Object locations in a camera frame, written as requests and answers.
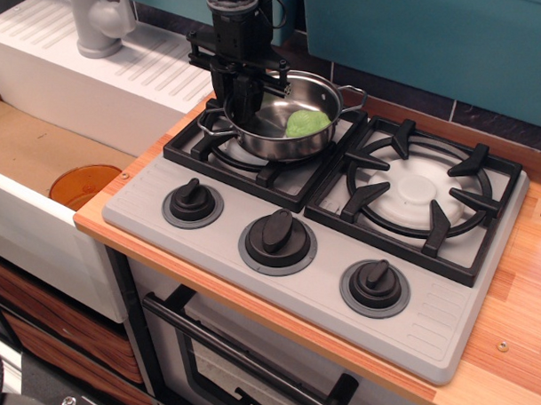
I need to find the oven door with handle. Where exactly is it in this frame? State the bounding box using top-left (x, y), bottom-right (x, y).
top-left (138, 282), bottom-right (455, 405)

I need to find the orange plastic bowl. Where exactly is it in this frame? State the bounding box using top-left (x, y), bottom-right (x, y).
top-left (50, 164), bottom-right (122, 210)

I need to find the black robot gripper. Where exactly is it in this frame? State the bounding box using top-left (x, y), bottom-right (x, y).
top-left (187, 0), bottom-right (291, 126)

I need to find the stainless steel pot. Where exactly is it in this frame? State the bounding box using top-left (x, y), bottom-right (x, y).
top-left (197, 70), bottom-right (369, 162)

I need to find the black right burner grate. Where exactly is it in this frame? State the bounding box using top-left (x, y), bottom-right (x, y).
top-left (305, 117), bottom-right (529, 287)

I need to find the wood grain drawer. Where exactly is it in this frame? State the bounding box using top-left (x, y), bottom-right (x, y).
top-left (0, 257), bottom-right (154, 405)

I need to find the black burner grate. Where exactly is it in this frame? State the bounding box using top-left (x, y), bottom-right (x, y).
top-left (160, 68), bottom-right (370, 217)
top-left (305, 117), bottom-right (529, 287)

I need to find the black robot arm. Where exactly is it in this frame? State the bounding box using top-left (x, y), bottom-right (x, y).
top-left (187, 0), bottom-right (290, 126)

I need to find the black middle stove knob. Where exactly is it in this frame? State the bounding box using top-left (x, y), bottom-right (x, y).
top-left (238, 209), bottom-right (318, 277)

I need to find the black stove knob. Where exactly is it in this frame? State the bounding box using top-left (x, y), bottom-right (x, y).
top-left (339, 259), bottom-right (410, 320)
top-left (238, 209), bottom-right (318, 277)
top-left (162, 178), bottom-right (224, 230)

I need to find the green toy cauliflower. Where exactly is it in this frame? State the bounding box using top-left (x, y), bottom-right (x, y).
top-left (285, 109), bottom-right (331, 138)

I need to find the grey toy faucet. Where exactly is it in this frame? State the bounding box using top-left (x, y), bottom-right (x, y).
top-left (70, 0), bottom-right (136, 59)

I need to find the grey toy stove top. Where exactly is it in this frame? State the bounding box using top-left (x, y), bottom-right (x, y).
top-left (95, 65), bottom-right (534, 390)

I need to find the black left burner grate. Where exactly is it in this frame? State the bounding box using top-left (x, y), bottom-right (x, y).
top-left (160, 68), bottom-right (370, 217)

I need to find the black left stove knob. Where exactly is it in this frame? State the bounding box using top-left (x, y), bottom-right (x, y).
top-left (162, 178), bottom-right (224, 230)

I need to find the white toy sink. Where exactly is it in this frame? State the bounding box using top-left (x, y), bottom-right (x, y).
top-left (0, 0), bottom-right (212, 322)

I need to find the black right stove knob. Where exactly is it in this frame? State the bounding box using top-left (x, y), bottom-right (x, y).
top-left (339, 259), bottom-right (410, 320)

